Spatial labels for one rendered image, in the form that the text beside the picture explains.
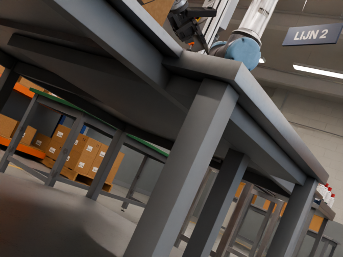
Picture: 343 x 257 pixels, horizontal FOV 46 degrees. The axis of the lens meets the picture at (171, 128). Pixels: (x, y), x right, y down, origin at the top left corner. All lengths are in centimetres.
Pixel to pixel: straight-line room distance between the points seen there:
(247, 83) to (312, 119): 901
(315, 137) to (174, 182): 892
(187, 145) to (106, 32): 26
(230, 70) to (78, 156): 501
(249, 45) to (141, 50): 66
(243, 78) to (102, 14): 29
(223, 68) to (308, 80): 807
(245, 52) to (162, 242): 81
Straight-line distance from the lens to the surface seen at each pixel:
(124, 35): 77
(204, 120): 77
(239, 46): 139
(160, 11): 114
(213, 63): 80
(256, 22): 147
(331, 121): 969
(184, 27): 145
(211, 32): 181
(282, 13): 682
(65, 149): 316
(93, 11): 72
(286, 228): 151
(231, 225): 264
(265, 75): 917
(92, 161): 584
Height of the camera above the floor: 57
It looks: 7 degrees up
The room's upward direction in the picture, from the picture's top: 25 degrees clockwise
